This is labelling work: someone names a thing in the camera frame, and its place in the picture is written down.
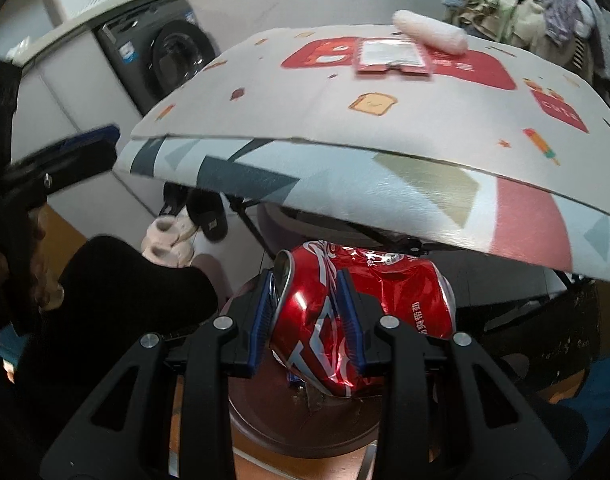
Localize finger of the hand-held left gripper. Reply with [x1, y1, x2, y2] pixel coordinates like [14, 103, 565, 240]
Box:
[5, 124, 120, 201]

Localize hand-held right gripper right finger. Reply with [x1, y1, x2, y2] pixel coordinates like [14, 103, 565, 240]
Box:
[335, 267, 568, 480]

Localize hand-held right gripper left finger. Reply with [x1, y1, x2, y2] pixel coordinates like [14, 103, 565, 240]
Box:
[42, 270, 278, 480]

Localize crushed red soda can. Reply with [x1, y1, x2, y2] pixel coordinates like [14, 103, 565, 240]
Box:
[267, 241, 458, 398]

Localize brown round bin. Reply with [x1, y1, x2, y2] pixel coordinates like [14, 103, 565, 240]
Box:
[225, 350, 386, 461]

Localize white cabinet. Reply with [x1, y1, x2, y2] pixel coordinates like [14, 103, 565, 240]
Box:
[15, 0, 196, 221]

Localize grey front-load washing machine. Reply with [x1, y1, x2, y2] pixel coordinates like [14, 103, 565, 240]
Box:
[94, 0, 222, 117]

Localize black slipper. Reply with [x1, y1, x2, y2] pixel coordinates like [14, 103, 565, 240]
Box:
[187, 190, 230, 242]

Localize pink plush slippers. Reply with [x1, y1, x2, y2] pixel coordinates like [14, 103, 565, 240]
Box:
[140, 216, 196, 267]

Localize geometric pattern tablecloth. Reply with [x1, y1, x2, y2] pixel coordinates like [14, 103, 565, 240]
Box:
[116, 135, 610, 283]

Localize person's leg in black trousers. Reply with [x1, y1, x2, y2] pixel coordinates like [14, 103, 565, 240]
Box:
[5, 235, 220, 411]

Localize patterned folding table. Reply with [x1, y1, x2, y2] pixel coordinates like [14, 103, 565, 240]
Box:
[130, 22, 610, 181]

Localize blue cloth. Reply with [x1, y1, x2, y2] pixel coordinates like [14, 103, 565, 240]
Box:
[557, 352, 610, 413]

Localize pink clear blister package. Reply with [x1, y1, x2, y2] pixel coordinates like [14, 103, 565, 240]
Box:
[354, 37, 434, 79]

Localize white foam fruit net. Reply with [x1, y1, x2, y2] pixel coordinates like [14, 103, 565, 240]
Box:
[392, 9, 469, 56]

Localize pile of clothes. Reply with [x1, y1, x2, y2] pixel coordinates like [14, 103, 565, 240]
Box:
[442, 0, 610, 73]

